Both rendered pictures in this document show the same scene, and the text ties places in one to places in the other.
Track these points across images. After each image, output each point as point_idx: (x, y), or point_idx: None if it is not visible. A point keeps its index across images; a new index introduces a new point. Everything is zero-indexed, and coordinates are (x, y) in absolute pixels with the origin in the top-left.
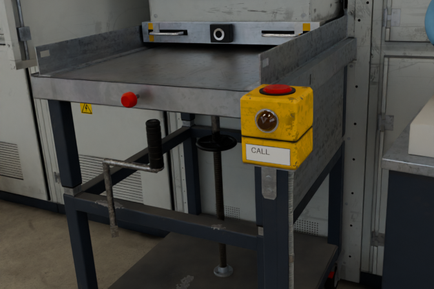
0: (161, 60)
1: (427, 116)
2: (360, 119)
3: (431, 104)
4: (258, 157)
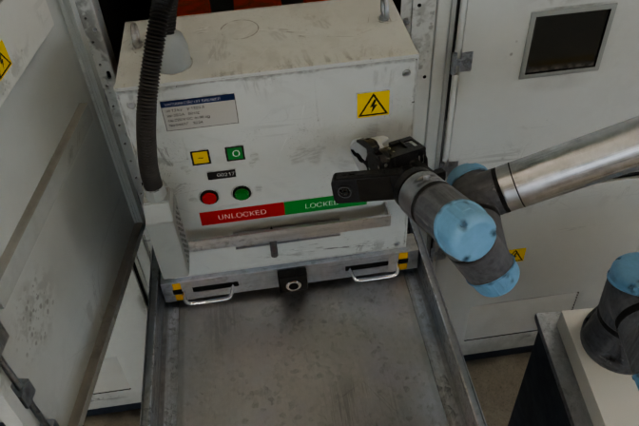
0: (255, 368)
1: (609, 407)
2: None
3: (590, 370)
4: None
